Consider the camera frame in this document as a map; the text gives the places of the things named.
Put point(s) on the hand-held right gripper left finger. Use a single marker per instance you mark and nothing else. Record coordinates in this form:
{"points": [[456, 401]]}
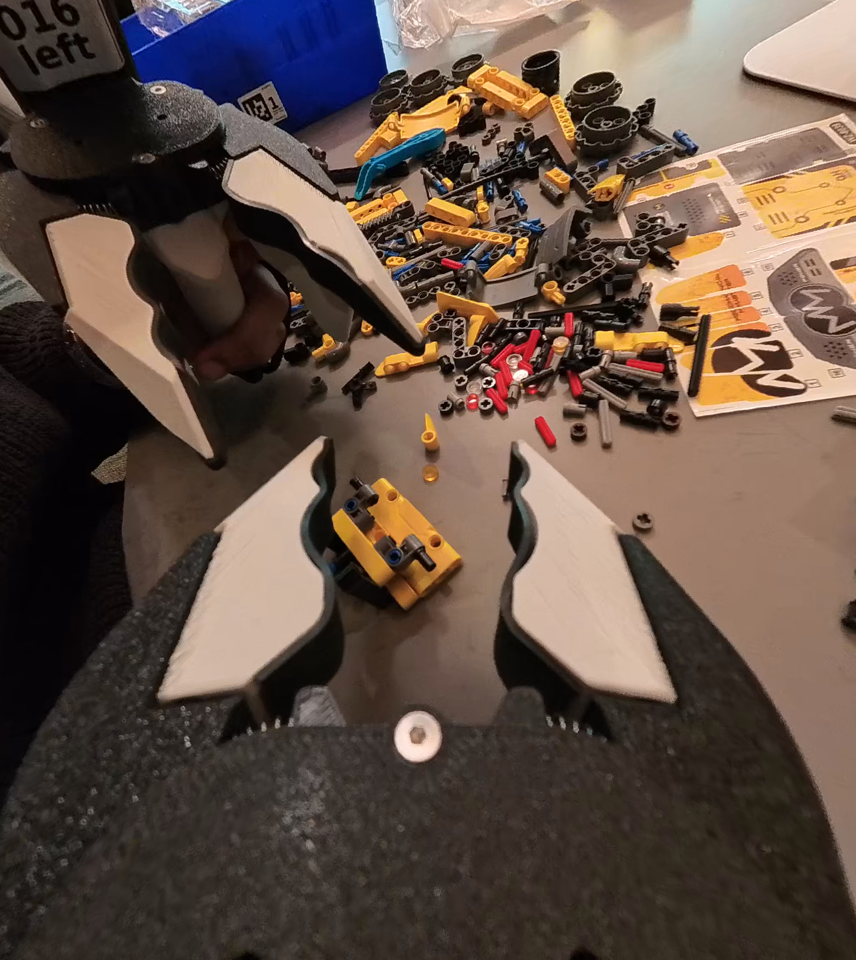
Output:
{"points": [[255, 600]]}

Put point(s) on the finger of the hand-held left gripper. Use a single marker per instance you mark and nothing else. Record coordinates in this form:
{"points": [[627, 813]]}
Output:
{"points": [[300, 202], [120, 315]]}

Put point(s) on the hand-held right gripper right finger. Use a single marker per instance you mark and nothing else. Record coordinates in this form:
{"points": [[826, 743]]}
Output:
{"points": [[585, 607]]}

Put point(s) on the yellow toy brick assembly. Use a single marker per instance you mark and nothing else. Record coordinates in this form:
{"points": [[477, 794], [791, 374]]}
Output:
{"points": [[383, 540]]}

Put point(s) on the pile of toy building pieces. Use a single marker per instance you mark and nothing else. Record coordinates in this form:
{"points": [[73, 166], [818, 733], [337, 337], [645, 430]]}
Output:
{"points": [[465, 234]]}

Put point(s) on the person's left forearm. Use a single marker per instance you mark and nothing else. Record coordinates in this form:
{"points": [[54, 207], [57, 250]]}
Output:
{"points": [[15, 375]]}

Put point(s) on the person's left hand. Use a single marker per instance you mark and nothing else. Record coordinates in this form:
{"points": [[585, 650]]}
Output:
{"points": [[255, 337]]}

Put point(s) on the blue plastic storage bin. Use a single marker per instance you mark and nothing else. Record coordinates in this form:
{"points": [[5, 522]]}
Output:
{"points": [[285, 45]]}

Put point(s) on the red toy pin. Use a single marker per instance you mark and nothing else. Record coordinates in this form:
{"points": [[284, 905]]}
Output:
{"points": [[545, 432]]}

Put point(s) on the yellow toy cone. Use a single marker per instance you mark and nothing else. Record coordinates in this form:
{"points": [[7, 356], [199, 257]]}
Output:
{"points": [[431, 435]]}

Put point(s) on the clear plastic bag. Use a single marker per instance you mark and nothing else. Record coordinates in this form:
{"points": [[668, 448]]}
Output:
{"points": [[473, 19]]}

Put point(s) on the long black toy axle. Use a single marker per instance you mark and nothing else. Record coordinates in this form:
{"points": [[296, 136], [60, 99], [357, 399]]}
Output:
{"points": [[699, 356]]}

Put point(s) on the yellow and grey sticker sheet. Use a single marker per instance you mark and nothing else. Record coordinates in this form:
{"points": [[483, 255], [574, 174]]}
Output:
{"points": [[810, 225]]}

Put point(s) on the white monitor stand base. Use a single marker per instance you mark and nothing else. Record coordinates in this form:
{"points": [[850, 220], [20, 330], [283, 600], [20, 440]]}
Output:
{"points": [[840, 45]]}

